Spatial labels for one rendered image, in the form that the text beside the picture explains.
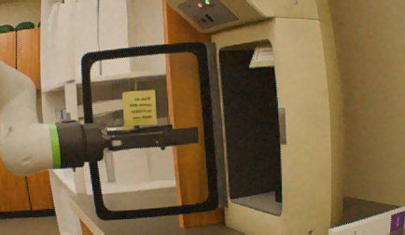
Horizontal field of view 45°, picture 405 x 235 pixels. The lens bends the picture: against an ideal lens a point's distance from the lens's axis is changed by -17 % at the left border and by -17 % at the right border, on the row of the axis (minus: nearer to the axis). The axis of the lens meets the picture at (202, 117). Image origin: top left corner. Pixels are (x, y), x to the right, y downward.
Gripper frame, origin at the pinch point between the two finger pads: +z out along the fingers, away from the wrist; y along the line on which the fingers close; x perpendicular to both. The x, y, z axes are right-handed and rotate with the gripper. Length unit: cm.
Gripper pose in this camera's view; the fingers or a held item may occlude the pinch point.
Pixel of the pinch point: (178, 133)
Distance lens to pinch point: 115.3
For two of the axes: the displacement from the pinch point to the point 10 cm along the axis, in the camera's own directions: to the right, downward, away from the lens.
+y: -3.8, -0.2, 9.2
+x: 0.8, 10.0, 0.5
